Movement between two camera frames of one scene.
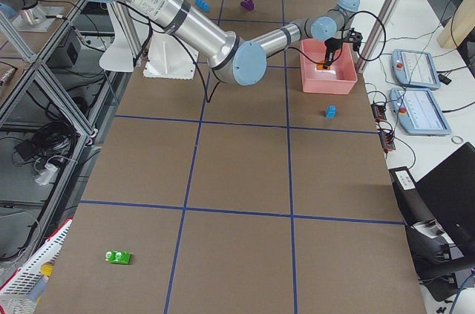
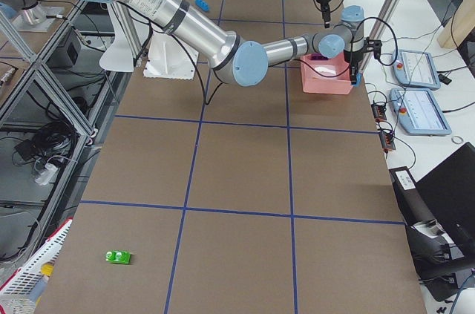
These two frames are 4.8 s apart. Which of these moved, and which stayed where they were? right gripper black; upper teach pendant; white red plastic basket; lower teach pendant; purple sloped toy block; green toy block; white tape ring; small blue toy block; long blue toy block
Moved: small blue toy block; right gripper black; purple sloped toy block
Stayed: white red plastic basket; lower teach pendant; white tape ring; upper teach pendant; long blue toy block; green toy block
